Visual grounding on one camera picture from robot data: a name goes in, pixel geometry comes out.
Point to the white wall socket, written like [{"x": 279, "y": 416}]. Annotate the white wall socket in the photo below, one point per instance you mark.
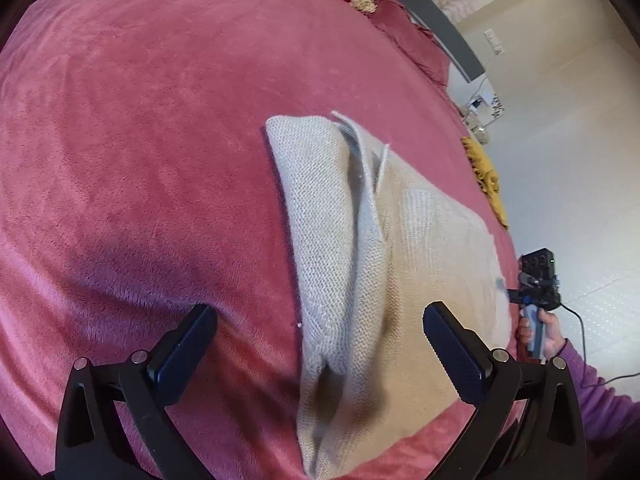
[{"x": 492, "y": 42}]

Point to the person's right hand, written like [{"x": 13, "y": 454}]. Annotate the person's right hand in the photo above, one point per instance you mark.
[{"x": 552, "y": 335}]

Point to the white nightstand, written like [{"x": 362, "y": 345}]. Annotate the white nightstand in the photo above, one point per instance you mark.
[{"x": 477, "y": 125}]

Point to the pink pillow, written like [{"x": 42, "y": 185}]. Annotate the pink pillow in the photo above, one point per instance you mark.
[{"x": 410, "y": 40}]

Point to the cream knit sweater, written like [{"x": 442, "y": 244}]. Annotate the cream knit sweater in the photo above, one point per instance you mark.
[{"x": 425, "y": 260}]

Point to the person's right forearm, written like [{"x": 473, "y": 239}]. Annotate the person's right forearm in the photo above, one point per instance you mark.
[{"x": 595, "y": 400}]

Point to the grey and white headboard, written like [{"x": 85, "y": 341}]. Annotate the grey and white headboard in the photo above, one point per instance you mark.
[{"x": 450, "y": 40}]

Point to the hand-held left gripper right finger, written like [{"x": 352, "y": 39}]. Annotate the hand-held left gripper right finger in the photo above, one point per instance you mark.
[{"x": 457, "y": 355}]

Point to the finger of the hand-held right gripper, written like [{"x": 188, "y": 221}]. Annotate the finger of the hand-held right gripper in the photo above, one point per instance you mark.
[{"x": 516, "y": 294}]

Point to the cream fluffy toy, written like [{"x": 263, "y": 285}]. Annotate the cream fluffy toy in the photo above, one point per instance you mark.
[{"x": 364, "y": 5}]

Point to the yellow garment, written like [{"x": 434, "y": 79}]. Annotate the yellow garment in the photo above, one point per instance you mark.
[{"x": 487, "y": 175}]

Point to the pink bed blanket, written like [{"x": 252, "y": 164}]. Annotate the pink bed blanket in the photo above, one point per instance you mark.
[{"x": 125, "y": 160}]

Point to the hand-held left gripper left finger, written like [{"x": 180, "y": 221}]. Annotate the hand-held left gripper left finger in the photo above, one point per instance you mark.
[{"x": 182, "y": 355}]

